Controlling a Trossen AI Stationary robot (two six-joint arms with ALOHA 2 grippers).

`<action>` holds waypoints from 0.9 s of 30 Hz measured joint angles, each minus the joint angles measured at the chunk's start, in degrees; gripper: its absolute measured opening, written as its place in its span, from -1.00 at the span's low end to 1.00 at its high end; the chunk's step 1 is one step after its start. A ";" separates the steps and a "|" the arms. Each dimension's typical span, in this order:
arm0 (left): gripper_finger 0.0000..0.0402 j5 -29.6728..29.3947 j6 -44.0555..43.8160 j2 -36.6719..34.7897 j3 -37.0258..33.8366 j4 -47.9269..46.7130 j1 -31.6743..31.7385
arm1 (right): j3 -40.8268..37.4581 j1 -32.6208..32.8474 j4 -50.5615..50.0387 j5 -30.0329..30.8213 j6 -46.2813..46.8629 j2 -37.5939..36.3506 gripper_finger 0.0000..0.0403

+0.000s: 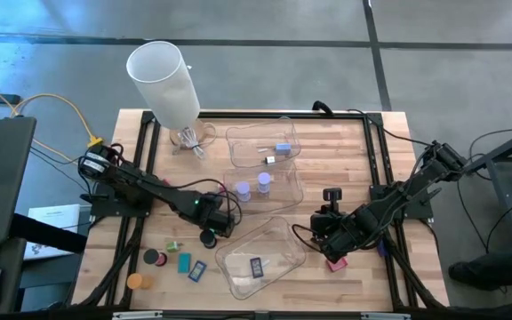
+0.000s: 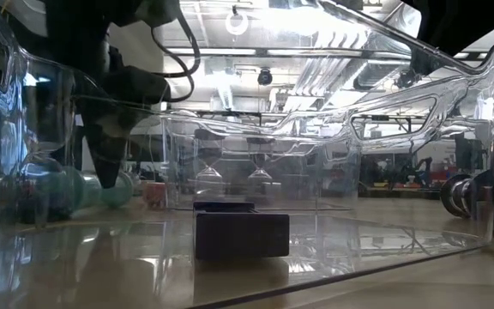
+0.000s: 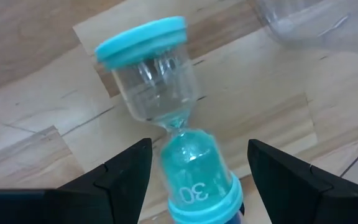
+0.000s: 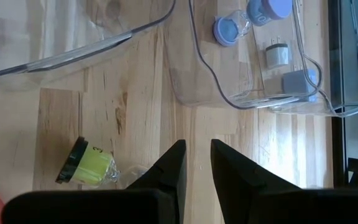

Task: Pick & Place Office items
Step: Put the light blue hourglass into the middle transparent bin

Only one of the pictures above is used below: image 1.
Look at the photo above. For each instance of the purple hourglass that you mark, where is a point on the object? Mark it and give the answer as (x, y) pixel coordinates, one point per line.
(263, 181)
(242, 189)

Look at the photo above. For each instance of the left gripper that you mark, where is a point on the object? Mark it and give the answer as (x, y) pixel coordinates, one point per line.
(216, 215)

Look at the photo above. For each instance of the black metal rail frame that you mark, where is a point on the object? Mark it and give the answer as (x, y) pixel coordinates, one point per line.
(282, 114)

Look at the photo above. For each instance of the dark blue tray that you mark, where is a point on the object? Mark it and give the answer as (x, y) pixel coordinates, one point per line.
(257, 267)

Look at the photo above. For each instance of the person's foot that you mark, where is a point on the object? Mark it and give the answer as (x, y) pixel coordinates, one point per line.
(482, 269)

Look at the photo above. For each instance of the clear plastic bin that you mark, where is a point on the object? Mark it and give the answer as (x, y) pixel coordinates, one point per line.
(282, 195)
(247, 133)
(278, 249)

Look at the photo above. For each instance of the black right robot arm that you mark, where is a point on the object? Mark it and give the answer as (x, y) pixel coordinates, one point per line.
(407, 191)

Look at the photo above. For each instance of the white booklet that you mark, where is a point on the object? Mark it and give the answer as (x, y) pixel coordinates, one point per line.
(56, 222)

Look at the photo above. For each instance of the black desk beam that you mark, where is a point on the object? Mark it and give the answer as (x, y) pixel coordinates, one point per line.
(51, 233)

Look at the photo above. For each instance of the white cylindrical table lamp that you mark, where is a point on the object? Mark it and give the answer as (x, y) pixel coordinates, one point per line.
(162, 84)

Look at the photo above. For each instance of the black metal stand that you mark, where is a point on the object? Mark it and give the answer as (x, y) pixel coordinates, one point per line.
(505, 146)

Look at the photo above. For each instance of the black hourglass red sand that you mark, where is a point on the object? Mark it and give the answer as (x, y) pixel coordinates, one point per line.
(151, 257)

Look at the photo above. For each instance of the silver table bracket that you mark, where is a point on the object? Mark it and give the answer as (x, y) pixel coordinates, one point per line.
(131, 315)
(385, 316)

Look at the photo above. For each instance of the green wall charger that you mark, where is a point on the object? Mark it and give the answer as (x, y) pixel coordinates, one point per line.
(173, 246)

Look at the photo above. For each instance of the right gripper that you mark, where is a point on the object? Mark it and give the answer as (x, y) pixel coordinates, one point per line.
(340, 231)

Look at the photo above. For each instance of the orange hourglass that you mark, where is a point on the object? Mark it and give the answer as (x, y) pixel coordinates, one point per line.
(135, 281)

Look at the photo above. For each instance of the teal power adapter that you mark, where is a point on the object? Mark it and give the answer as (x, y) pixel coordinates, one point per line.
(184, 262)

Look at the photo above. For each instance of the black hourglass blue sand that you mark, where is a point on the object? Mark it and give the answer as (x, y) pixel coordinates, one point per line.
(208, 239)

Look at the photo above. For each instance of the blue wall charger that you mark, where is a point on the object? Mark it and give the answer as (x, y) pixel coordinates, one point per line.
(283, 148)

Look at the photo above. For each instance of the white USB wall charger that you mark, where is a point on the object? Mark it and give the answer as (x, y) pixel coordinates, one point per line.
(270, 160)

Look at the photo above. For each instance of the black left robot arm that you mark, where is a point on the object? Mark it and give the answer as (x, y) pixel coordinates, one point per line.
(158, 189)

